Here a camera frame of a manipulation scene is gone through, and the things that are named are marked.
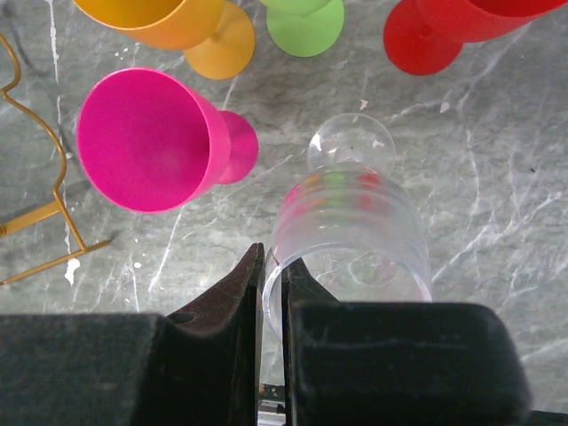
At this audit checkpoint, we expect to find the pink plastic wine glass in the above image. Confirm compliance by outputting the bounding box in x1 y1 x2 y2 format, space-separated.
76 67 259 214

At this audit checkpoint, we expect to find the red plastic wine glass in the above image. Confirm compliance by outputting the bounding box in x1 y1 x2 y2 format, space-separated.
383 0 567 75

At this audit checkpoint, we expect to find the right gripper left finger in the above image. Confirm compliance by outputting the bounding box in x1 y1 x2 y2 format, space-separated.
1 243 264 425

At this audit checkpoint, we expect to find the orange plastic wine glass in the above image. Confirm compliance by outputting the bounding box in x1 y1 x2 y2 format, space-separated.
75 0 256 80

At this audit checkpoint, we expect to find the green plastic wine glass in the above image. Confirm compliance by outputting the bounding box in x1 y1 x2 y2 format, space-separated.
260 0 345 58

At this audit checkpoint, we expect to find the clear wine glass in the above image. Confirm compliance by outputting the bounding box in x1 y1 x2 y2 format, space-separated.
262 113 432 337

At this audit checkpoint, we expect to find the gold wire glass rack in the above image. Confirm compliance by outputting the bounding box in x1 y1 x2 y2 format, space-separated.
0 33 114 286

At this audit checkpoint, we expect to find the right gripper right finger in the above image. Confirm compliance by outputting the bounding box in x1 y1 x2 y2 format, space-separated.
281 260 533 425

